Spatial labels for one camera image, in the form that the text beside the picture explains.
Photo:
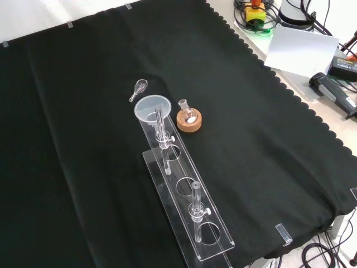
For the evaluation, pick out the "clear acrylic funnel stand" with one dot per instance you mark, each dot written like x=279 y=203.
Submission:
x=182 y=212

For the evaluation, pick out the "translucent plastic funnel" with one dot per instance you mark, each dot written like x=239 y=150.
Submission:
x=145 y=109

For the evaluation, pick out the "grey metal table leg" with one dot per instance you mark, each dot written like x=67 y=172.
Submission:
x=338 y=226

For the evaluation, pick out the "yellow stop button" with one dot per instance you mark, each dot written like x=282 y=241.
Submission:
x=255 y=14

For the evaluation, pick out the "pale board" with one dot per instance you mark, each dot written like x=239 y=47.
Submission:
x=298 y=50

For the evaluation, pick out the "black handheld scanner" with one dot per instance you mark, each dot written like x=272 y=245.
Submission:
x=332 y=90

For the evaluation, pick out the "grey tape piece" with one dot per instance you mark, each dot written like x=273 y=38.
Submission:
x=70 y=24
x=128 y=6
x=5 y=44

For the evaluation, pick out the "small round-bottom glass flask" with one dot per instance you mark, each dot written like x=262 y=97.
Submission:
x=187 y=114

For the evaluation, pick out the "black power adapter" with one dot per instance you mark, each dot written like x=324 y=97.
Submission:
x=344 y=67

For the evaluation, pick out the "black table cloth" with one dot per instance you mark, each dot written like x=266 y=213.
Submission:
x=83 y=139

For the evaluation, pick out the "clear cloth clip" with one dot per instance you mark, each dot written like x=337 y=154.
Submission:
x=283 y=233
x=354 y=193

